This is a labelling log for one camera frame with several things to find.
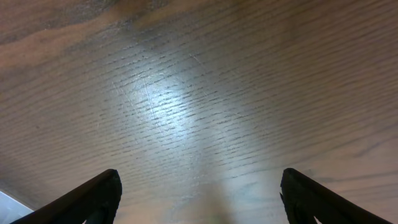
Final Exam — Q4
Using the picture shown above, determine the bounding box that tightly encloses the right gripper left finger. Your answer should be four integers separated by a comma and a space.
12, 169, 122, 224

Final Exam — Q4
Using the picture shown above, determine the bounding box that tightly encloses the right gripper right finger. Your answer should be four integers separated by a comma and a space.
280, 168, 391, 224

